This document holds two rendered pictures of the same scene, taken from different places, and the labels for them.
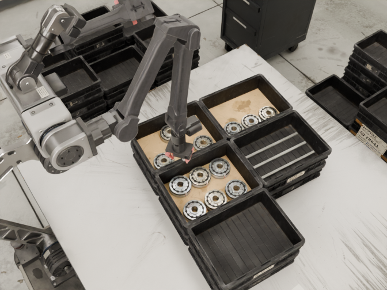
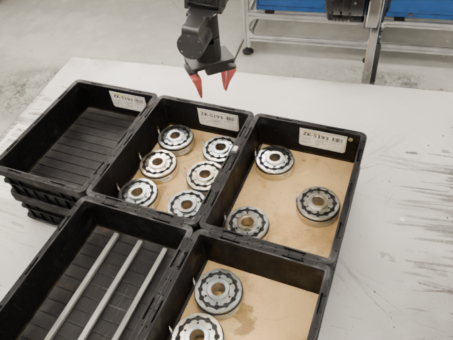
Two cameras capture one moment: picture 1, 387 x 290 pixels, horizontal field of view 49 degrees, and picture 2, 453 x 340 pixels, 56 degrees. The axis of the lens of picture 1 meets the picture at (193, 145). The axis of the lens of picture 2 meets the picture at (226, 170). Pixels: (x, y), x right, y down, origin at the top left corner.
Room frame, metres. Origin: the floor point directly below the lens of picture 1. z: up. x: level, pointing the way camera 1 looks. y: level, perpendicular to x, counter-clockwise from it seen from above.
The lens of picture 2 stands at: (1.73, -0.40, 1.69)
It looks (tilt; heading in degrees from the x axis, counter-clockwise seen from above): 47 degrees down; 147
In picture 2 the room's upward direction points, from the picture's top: 7 degrees counter-clockwise
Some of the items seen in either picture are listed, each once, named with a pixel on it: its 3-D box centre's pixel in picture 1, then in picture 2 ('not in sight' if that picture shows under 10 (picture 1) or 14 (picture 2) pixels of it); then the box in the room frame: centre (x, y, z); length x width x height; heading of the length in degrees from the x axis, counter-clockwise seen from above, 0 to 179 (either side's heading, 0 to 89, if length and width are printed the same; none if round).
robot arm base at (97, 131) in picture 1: (95, 132); not in sight; (0.85, 0.32, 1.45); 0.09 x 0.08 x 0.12; 36
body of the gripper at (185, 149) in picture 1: (178, 144); (207, 49); (1.01, 0.06, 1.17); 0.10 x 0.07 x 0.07; 74
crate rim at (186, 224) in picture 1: (208, 181); (176, 153); (0.99, -0.07, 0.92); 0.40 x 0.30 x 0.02; 120
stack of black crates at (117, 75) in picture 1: (122, 84); not in sight; (2.19, 0.53, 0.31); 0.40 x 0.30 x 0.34; 126
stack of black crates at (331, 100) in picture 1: (335, 109); not in sight; (2.02, -1.02, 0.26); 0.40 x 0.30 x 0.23; 36
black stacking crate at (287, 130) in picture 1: (278, 152); (96, 299); (1.19, -0.42, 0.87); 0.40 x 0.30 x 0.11; 120
